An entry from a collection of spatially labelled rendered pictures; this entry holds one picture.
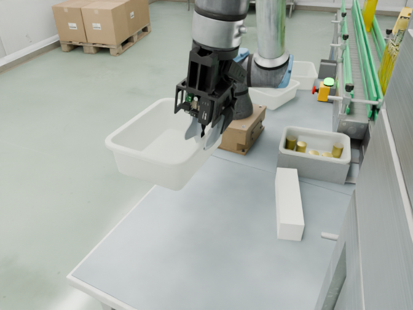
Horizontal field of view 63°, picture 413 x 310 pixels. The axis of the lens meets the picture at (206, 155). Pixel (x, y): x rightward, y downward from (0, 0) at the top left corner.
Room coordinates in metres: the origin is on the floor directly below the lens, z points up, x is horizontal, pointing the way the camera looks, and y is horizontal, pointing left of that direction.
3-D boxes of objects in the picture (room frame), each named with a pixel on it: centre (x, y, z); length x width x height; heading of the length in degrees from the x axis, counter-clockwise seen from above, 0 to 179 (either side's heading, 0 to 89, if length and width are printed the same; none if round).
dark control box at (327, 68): (1.73, -0.64, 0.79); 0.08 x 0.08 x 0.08; 73
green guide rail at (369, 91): (1.88, -0.83, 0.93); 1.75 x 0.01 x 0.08; 163
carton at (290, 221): (0.73, -0.24, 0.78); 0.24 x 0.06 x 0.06; 172
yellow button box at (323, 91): (1.47, -0.56, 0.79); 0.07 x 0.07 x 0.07; 73
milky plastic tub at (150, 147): (0.58, 0.07, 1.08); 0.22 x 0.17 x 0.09; 154
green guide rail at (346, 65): (1.90, -0.76, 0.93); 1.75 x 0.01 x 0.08; 163
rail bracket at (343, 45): (1.62, -0.63, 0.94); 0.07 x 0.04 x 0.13; 73
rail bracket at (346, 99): (1.04, -0.49, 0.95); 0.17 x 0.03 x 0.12; 73
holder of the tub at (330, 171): (0.95, -0.39, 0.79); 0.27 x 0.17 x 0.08; 73
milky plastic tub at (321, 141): (0.95, -0.36, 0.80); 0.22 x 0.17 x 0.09; 73
